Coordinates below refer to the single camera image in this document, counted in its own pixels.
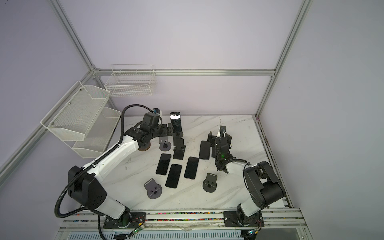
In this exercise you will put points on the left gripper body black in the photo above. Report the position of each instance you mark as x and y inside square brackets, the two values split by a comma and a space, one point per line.
[161, 131]

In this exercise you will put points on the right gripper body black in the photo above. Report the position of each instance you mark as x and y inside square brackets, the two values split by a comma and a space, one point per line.
[213, 143]

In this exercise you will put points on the black phone with reflection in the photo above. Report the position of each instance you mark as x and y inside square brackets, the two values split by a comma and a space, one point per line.
[163, 164]

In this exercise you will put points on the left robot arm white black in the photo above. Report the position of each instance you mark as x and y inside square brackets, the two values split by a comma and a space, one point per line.
[85, 184]

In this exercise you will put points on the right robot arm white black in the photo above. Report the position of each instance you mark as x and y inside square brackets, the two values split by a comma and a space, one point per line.
[261, 182]

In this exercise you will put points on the brown round phone stand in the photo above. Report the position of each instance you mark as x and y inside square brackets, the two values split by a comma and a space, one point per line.
[144, 147]

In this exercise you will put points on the grey round stand middle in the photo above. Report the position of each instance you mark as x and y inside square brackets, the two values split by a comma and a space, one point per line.
[164, 144]

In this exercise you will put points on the grey round stand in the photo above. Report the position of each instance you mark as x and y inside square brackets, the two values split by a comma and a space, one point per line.
[164, 144]
[154, 190]

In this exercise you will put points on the dark round stand rear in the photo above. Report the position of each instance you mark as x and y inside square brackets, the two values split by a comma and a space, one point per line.
[178, 135]

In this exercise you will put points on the dark round stand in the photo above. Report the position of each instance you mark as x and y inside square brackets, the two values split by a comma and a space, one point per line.
[178, 135]
[210, 183]

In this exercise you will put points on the black folding phone stand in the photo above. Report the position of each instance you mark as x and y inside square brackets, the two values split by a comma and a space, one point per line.
[179, 149]

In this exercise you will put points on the dark round stand front right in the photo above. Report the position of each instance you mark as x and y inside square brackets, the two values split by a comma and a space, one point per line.
[210, 183]

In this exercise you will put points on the grey round stand front left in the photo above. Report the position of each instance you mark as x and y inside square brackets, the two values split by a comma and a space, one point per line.
[154, 190]

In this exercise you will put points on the white mesh lower shelf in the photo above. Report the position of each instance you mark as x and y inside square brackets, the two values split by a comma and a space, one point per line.
[97, 140]

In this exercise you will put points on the white mesh shelf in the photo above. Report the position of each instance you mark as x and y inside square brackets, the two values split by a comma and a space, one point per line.
[72, 118]
[97, 140]

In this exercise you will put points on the white mesh upper shelf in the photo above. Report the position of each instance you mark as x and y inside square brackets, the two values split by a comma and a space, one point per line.
[72, 118]

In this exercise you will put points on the white wire basket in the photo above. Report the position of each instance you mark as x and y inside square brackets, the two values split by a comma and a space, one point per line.
[131, 81]

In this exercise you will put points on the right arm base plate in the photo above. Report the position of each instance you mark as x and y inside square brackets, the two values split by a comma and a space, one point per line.
[235, 219]

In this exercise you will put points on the aluminium mounting rail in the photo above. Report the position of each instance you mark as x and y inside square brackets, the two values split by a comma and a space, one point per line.
[188, 225]

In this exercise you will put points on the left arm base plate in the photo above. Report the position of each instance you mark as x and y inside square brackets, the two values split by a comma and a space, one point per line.
[125, 223]

